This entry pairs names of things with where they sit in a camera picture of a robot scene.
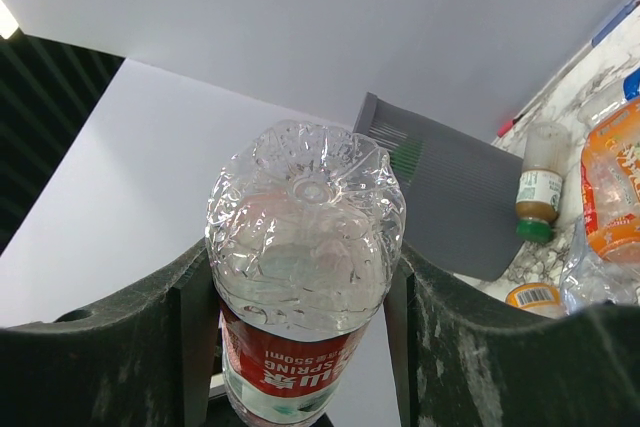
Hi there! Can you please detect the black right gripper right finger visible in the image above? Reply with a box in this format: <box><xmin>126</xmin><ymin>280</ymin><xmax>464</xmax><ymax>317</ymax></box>
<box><xmin>384</xmin><ymin>245</ymin><xmax>639</xmax><ymax>426</ymax></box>

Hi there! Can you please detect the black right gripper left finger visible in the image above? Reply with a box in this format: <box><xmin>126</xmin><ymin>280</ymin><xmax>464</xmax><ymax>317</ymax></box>
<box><xmin>1</xmin><ymin>241</ymin><xmax>219</xmax><ymax>426</ymax></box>

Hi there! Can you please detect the red label water bottle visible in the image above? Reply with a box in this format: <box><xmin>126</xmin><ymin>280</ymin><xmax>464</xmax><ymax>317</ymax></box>
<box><xmin>205</xmin><ymin>120</ymin><xmax>406</xmax><ymax>426</ymax></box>

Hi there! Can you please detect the large orange juice bottle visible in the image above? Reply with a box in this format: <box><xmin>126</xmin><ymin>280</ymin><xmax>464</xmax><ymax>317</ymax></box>
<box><xmin>581</xmin><ymin>99</ymin><xmax>639</xmax><ymax>267</ymax></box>

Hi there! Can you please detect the green plastic bottle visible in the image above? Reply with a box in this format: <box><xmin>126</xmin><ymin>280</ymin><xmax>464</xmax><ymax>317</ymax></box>
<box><xmin>390</xmin><ymin>139</ymin><xmax>423</xmax><ymax>183</ymax></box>

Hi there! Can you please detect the grey mesh waste bin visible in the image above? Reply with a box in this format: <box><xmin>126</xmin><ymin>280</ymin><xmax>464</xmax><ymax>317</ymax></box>
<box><xmin>354</xmin><ymin>93</ymin><xmax>523</xmax><ymax>281</ymax></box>

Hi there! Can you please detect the small orange juice bottle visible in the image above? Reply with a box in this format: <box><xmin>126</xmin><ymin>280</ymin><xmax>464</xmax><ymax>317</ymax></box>
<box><xmin>505</xmin><ymin>283</ymin><xmax>566</xmax><ymax>319</ymax></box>

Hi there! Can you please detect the clear crushed bottle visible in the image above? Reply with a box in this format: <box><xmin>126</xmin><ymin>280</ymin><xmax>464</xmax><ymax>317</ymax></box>
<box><xmin>559</xmin><ymin>215</ymin><xmax>639</xmax><ymax>314</ymax></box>

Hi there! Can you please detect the brown bottle green cap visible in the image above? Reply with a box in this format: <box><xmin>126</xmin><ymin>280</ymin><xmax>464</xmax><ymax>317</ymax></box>
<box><xmin>515</xmin><ymin>122</ymin><xmax>569</xmax><ymax>244</ymax></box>

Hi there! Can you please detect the blue red pen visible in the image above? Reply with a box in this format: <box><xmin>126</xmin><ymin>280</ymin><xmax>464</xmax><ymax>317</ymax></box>
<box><xmin>496</xmin><ymin>0</ymin><xmax>639</xmax><ymax>139</ymax></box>

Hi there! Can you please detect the pepsi label clear bottle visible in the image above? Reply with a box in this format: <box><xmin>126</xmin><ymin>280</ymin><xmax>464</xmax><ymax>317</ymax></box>
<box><xmin>578</xmin><ymin>69</ymin><xmax>639</xmax><ymax>127</ymax></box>

